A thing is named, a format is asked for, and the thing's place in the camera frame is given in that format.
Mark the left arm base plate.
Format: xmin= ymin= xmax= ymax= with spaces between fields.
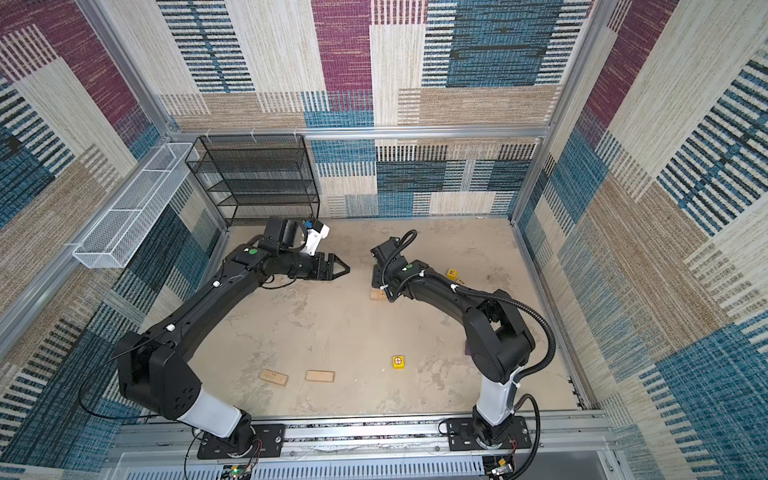
xmin=196 ymin=423 xmax=286 ymax=460

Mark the plain wood block front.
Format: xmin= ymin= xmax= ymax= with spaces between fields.
xmin=305 ymin=370 xmax=335 ymax=383

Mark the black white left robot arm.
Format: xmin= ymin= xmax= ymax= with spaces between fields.
xmin=116 ymin=216 xmax=340 ymax=458

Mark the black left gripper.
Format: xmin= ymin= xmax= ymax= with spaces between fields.
xmin=279 ymin=253 xmax=350 ymax=282

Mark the aluminium mounting rail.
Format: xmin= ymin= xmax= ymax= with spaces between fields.
xmin=99 ymin=410 xmax=633 ymax=479

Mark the printed wood block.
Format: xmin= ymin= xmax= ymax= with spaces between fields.
xmin=259 ymin=369 xmax=289 ymax=387

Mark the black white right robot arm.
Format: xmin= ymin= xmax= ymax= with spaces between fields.
xmin=371 ymin=237 xmax=535 ymax=448

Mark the black wire mesh shelf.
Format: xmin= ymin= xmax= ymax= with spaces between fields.
xmin=185 ymin=133 xmax=321 ymax=227

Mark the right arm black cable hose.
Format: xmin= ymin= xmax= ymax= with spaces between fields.
xmin=380 ymin=229 xmax=557 ymax=475

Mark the plain wood block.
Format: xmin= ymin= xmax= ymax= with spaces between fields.
xmin=370 ymin=289 xmax=387 ymax=301
xmin=305 ymin=370 xmax=335 ymax=383

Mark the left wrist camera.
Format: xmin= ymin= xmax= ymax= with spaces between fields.
xmin=301 ymin=219 xmax=330 ymax=256

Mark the white wire mesh basket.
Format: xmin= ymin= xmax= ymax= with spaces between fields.
xmin=72 ymin=143 xmax=192 ymax=269

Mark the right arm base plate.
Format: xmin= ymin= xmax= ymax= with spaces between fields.
xmin=438 ymin=416 xmax=532 ymax=451

